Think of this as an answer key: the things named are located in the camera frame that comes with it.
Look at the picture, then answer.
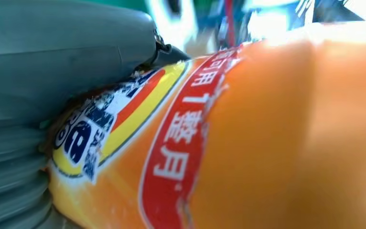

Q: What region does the orange detergent bottle clear cap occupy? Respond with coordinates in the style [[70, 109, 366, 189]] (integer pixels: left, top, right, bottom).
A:
[[44, 20, 366, 229]]

